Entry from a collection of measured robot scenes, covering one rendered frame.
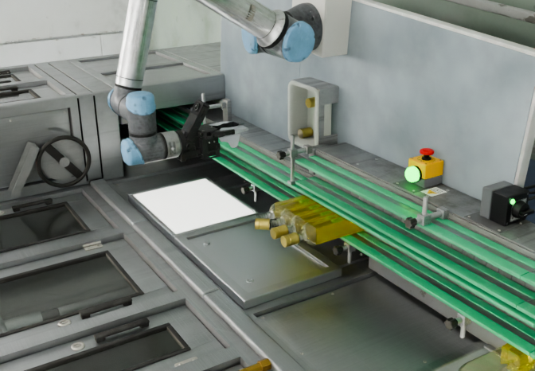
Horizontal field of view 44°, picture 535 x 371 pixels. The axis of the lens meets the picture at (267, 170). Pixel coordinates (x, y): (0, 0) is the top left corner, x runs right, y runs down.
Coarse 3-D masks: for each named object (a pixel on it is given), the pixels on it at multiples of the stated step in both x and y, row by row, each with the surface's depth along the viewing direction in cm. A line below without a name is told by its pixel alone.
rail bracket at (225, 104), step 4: (204, 96) 266; (204, 100) 266; (224, 100) 272; (228, 100) 271; (212, 104) 270; (216, 104) 270; (220, 104) 271; (224, 104) 271; (228, 104) 271; (212, 108) 270; (224, 108) 274; (228, 108) 272; (224, 112) 275; (228, 112) 272; (224, 116) 275; (228, 116) 273; (204, 120) 269; (224, 120) 276; (228, 120) 274; (240, 124) 277
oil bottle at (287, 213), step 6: (306, 204) 208; (312, 204) 208; (318, 204) 208; (288, 210) 204; (294, 210) 204; (300, 210) 204; (306, 210) 204; (282, 216) 203; (288, 216) 202; (288, 222) 202
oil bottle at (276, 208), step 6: (294, 198) 213; (300, 198) 213; (306, 198) 213; (276, 204) 209; (282, 204) 209; (288, 204) 209; (294, 204) 209; (300, 204) 210; (270, 210) 209; (276, 210) 207; (282, 210) 206; (276, 216) 207
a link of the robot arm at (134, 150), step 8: (152, 136) 178; (160, 136) 182; (128, 144) 177; (136, 144) 178; (144, 144) 178; (152, 144) 179; (160, 144) 180; (128, 152) 177; (136, 152) 177; (144, 152) 178; (152, 152) 179; (160, 152) 181; (128, 160) 178; (136, 160) 178; (144, 160) 179; (152, 160) 181; (160, 160) 184
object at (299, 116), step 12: (288, 84) 232; (300, 84) 226; (288, 96) 234; (300, 96) 235; (312, 96) 234; (288, 108) 235; (300, 108) 237; (312, 108) 235; (288, 120) 237; (300, 120) 238; (312, 120) 237; (288, 132) 238; (300, 144) 233; (312, 144) 231
